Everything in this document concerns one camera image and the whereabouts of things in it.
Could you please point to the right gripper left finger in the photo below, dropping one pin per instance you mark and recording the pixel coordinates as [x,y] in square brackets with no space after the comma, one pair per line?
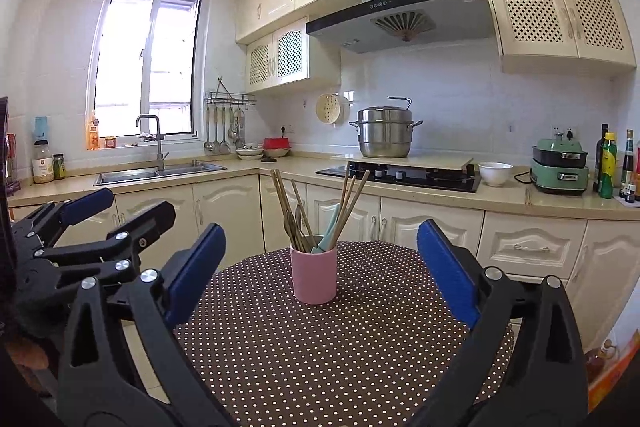
[122,364]

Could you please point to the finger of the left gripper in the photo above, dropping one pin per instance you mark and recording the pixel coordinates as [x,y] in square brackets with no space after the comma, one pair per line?
[125,242]
[48,222]

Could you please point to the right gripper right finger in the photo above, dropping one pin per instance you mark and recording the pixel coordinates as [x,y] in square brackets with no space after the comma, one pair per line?
[522,363]

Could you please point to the silver metal spoon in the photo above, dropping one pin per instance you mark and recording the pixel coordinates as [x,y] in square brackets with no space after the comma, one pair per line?
[290,229]

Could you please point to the steel kitchen sink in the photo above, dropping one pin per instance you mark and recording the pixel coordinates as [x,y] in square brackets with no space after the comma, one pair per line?
[145,174]

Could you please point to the person's left hand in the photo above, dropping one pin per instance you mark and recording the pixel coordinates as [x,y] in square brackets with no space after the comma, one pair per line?
[26,353]

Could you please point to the jar with white label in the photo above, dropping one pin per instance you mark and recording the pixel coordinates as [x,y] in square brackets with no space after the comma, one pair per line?
[42,163]

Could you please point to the steel sink faucet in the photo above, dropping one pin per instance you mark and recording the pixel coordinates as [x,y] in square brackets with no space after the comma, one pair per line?
[157,138]

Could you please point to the lower cabinets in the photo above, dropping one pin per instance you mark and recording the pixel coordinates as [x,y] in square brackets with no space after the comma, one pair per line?
[590,243]

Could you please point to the hanging utensil rack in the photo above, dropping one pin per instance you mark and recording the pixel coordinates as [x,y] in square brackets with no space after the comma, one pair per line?
[225,119]

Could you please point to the red container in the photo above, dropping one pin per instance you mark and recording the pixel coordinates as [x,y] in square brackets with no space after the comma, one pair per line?
[276,144]

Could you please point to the brown polka dot tablecloth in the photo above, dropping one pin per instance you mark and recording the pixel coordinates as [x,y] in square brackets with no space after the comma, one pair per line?
[369,357]

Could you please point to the window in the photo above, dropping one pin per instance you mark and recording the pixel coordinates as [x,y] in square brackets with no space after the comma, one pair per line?
[143,84]

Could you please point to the pink utensil holder cup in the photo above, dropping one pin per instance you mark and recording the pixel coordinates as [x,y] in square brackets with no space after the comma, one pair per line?
[314,276]

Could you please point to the dark oil bottle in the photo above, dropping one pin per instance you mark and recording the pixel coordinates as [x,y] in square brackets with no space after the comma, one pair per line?
[605,128]

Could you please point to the dark sauce bottle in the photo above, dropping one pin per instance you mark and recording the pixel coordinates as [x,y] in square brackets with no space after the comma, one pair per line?
[627,183]

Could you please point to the white bowl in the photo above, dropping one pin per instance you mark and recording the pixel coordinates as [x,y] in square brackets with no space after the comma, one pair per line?
[494,173]

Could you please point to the green electric grill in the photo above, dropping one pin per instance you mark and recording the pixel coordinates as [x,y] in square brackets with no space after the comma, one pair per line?
[559,166]

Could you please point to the black gas stove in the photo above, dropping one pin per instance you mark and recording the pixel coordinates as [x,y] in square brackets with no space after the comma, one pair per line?
[465,180]

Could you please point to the red label bottle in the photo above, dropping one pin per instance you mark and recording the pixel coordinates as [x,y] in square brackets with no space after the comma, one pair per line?
[637,175]

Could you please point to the yellow green bottle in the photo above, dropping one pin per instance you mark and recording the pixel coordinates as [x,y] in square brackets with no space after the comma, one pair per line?
[608,165]

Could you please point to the round perforated trivet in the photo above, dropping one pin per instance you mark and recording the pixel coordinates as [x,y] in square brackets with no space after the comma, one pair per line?
[329,108]

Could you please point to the steel steamer pot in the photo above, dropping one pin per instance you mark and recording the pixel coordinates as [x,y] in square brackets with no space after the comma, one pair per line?
[386,131]

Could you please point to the range hood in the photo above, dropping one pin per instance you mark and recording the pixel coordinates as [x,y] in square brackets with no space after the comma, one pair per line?
[377,25]

